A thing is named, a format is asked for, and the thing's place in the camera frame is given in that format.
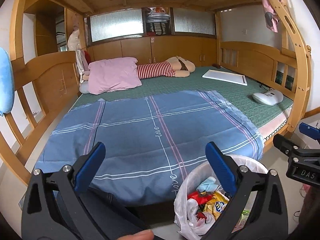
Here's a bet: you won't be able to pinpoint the red wrapper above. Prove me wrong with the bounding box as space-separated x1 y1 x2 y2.
187 191 213 206

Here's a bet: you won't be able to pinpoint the wooden bed ladder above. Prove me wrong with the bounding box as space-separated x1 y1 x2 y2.
259 0 313 133

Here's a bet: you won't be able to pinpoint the white lined trash bin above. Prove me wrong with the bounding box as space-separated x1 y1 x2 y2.
173 155 270 240

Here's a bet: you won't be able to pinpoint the person's left hand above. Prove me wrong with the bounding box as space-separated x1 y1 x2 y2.
112 229 155 240

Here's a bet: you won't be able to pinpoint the ribbed glass window panel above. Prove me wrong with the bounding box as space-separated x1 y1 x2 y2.
89 8 146 42
173 7 216 36

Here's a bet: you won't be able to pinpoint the black cable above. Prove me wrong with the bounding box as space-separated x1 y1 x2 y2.
258 81 276 91

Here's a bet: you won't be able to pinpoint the striped plush toy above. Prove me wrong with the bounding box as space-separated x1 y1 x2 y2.
137 55 196 80

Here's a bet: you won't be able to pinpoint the yellow snack bag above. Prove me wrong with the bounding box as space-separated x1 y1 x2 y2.
202 191 230 215

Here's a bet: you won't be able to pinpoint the white plastic bag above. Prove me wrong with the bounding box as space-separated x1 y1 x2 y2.
187 199 216 228

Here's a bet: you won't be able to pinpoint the pink hanging cloth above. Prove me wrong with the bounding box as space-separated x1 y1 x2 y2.
261 0 279 33

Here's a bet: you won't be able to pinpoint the pink pillow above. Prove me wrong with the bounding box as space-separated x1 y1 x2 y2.
88 57 143 95

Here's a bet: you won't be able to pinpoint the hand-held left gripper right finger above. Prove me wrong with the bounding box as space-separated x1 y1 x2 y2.
205 142 289 240

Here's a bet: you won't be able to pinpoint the blue striped blanket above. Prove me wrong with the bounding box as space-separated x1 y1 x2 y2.
35 90 265 206

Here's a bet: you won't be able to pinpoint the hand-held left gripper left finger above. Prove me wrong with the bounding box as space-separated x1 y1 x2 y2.
21 142 112 240

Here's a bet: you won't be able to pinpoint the light blue cushion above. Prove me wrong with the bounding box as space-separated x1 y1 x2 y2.
0 47 15 116

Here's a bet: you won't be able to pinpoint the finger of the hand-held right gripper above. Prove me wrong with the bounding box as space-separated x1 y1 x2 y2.
272 133 304 163
299 122 320 142

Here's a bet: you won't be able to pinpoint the shelf niche with books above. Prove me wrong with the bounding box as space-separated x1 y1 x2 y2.
145 6 172 37

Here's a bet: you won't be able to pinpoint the wooden wall cabinets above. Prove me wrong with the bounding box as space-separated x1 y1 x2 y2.
87 35 218 67

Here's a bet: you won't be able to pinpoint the white massager device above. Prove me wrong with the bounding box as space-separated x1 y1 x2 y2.
252 90 284 106

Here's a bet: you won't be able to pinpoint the white flat board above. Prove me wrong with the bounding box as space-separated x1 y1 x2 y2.
202 69 248 86

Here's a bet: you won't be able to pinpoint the white hanging cloth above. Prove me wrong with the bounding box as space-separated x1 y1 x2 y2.
76 50 91 81

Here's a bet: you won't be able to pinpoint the blue face mask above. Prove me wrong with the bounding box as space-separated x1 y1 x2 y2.
196 176 218 193

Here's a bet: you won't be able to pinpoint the pink mattress edge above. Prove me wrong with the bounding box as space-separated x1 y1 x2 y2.
259 107 293 143

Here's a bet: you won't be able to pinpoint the wooden bunk bed frame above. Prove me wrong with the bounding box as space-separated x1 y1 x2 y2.
0 0 314 188

